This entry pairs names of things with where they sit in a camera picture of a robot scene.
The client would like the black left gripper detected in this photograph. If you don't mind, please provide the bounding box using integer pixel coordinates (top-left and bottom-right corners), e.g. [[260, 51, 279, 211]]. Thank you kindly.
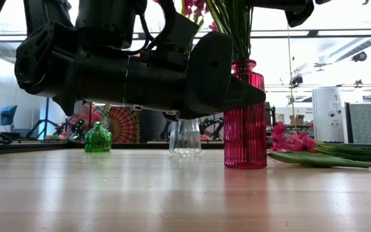
[[124, 31, 267, 121]]

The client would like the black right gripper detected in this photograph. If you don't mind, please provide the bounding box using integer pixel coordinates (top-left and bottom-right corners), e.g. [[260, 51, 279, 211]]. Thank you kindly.
[[252, 0, 315, 28]]

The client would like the red ribbed glass vase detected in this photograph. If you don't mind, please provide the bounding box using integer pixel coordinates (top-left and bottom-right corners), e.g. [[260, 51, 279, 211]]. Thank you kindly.
[[223, 59, 269, 170]]

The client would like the clear ribbed glass vase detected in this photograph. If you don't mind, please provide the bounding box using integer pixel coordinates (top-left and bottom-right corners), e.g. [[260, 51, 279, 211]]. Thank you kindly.
[[168, 118, 202, 159]]

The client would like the green glass vase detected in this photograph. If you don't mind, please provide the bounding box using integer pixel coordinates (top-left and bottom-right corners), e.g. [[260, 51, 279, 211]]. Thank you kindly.
[[84, 121, 113, 153]]

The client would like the cardboard box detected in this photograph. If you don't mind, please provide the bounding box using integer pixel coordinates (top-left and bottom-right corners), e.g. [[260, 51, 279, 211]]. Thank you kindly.
[[290, 114, 305, 126]]

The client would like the white air purifier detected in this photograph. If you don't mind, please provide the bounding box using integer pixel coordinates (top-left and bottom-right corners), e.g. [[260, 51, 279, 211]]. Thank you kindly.
[[311, 86, 346, 144]]

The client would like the black partition panel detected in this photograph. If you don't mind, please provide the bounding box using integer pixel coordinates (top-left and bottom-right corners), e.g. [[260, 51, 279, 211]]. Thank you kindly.
[[140, 111, 170, 142]]

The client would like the grey partition panel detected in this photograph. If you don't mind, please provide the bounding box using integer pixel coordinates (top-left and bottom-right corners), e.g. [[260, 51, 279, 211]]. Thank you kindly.
[[345, 102, 371, 144]]

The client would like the orange mandala tapestry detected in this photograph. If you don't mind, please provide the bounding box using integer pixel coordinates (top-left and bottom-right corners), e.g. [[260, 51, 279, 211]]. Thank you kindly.
[[108, 106, 141, 144]]

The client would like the person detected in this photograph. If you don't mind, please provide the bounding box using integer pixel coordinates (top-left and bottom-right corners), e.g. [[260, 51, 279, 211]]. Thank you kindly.
[[75, 102, 104, 130]]

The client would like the blue lit monitor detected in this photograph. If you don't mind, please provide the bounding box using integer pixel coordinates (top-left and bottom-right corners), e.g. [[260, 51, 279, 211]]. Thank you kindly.
[[0, 104, 18, 127]]

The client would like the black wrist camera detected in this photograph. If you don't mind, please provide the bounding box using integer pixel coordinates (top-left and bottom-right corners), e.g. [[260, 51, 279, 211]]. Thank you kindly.
[[153, 12, 200, 62]]

